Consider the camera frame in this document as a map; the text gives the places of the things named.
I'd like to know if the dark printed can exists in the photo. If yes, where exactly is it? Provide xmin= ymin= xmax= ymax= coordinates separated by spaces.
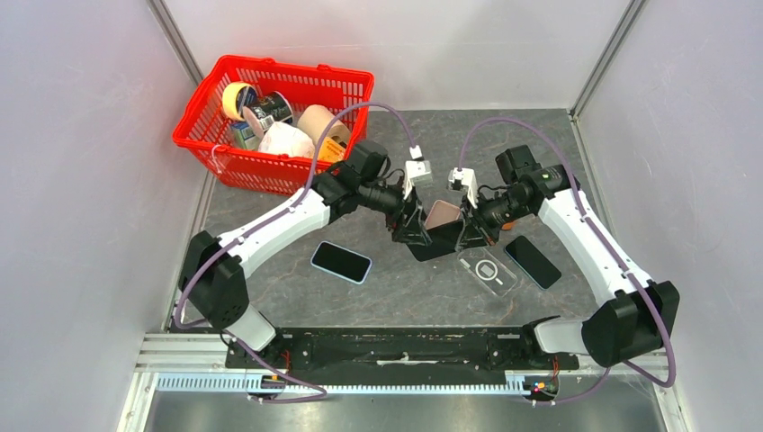
xmin=241 ymin=92 xmax=294 ymax=138

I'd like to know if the orange small box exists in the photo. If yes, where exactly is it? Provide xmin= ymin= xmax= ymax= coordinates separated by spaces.
xmin=318 ymin=137 xmax=346 ymax=164

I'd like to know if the white paper roll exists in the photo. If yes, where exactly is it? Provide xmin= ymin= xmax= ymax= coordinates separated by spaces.
xmin=257 ymin=122 xmax=315 ymax=158

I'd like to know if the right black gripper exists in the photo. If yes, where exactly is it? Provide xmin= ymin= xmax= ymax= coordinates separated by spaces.
xmin=456 ymin=189 xmax=532 ymax=251

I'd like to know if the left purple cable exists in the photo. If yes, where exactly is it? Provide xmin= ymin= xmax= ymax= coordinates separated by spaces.
xmin=173 ymin=102 xmax=421 ymax=405

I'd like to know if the blue small box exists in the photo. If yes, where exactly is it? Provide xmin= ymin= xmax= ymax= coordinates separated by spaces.
xmin=229 ymin=121 xmax=259 ymax=151

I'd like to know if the yellow tape roll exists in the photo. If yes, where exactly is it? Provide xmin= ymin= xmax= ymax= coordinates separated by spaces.
xmin=221 ymin=81 xmax=257 ymax=122

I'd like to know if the pink phone case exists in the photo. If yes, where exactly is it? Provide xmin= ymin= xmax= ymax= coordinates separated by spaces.
xmin=425 ymin=200 xmax=461 ymax=230

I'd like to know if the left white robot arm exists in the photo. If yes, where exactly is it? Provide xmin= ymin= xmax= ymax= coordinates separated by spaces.
xmin=175 ymin=140 xmax=432 ymax=368

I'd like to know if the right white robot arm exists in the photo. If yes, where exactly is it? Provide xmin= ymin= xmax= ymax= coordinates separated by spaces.
xmin=448 ymin=146 xmax=680 ymax=368

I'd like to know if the red plastic basket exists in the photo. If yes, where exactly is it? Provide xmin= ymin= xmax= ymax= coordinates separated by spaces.
xmin=172 ymin=55 xmax=374 ymax=195

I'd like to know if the beige tape roll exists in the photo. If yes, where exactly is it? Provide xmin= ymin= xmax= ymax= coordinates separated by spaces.
xmin=297 ymin=104 xmax=351 ymax=145

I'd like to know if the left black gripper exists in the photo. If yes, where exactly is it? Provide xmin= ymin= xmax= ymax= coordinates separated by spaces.
xmin=358 ymin=177 xmax=430 ymax=246

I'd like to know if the white toothed cable duct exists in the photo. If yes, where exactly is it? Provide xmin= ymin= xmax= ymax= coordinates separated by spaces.
xmin=156 ymin=373 xmax=531 ymax=397

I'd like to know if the clear phone case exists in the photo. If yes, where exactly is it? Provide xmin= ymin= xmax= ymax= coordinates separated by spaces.
xmin=457 ymin=247 xmax=517 ymax=298

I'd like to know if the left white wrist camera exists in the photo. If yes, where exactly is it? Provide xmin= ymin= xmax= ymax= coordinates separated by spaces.
xmin=403 ymin=145 xmax=434 ymax=201

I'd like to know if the black phone teal edge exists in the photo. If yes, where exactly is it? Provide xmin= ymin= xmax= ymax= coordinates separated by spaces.
xmin=504 ymin=236 xmax=561 ymax=290

